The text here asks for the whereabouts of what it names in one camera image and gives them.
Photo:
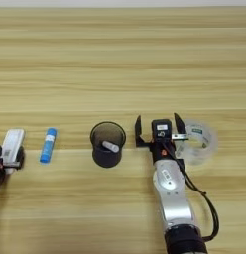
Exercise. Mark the white rectangular test cassette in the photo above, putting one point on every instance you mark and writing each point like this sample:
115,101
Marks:
12,145

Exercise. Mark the blue glue stick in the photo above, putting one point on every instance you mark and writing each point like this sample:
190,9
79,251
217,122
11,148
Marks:
48,145

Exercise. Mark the clear tape roll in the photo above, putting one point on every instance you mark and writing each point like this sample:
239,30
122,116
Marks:
209,145

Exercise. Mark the grey white cylinder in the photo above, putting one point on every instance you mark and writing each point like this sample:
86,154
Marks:
110,146

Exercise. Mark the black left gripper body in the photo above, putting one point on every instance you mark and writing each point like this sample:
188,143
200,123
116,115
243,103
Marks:
0,177

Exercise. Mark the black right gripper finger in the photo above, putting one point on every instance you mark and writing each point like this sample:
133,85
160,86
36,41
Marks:
138,132
180,124

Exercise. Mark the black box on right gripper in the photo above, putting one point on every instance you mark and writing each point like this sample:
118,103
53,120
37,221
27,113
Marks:
161,129

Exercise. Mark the black mesh pen cup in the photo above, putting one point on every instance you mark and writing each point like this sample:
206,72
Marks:
103,158

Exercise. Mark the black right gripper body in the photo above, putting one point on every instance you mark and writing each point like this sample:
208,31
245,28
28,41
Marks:
163,150

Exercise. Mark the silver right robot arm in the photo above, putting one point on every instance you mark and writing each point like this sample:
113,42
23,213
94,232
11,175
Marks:
176,198

